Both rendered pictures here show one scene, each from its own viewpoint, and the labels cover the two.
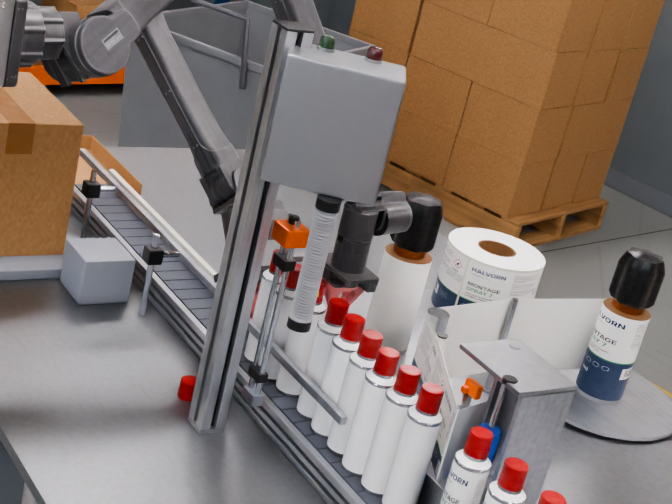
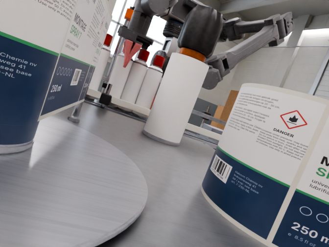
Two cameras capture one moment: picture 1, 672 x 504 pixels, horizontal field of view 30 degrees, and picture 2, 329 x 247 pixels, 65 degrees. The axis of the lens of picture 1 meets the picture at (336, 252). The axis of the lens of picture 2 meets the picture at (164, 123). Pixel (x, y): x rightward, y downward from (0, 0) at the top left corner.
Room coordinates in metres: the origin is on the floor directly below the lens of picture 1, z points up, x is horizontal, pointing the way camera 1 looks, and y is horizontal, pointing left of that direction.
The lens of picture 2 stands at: (2.32, -0.68, 0.98)
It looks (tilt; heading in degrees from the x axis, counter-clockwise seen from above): 6 degrees down; 111
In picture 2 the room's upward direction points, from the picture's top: 21 degrees clockwise
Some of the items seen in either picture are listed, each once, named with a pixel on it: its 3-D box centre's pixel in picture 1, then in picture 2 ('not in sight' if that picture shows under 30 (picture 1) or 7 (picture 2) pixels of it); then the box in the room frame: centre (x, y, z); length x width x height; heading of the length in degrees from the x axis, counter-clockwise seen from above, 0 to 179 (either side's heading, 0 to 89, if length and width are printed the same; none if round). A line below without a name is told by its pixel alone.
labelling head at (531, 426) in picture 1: (489, 443); not in sight; (1.60, -0.28, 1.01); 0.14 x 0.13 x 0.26; 37
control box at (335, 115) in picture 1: (333, 122); not in sight; (1.74, 0.05, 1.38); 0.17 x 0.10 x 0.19; 93
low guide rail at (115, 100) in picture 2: (220, 285); (204, 132); (2.13, 0.19, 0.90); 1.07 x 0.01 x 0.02; 37
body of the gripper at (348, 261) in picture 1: (350, 255); (138, 28); (1.89, -0.02, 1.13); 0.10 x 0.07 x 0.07; 38
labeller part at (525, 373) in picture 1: (517, 365); not in sight; (1.60, -0.29, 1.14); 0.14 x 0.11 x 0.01; 37
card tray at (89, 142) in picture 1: (62, 166); not in sight; (2.67, 0.65, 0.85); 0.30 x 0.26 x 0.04; 37
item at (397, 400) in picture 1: (393, 429); not in sight; (1.62, -0.15, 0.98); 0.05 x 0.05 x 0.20
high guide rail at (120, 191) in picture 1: (190, 262); (202, 114); (2.09, 0.25, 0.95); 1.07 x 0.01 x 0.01; 37
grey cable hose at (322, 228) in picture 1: (313, 263); not in sight; (1.69, 0.03, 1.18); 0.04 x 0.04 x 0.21
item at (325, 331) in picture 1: (325, 358); (96, 66); (1.79, -0.02, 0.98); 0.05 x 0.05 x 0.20
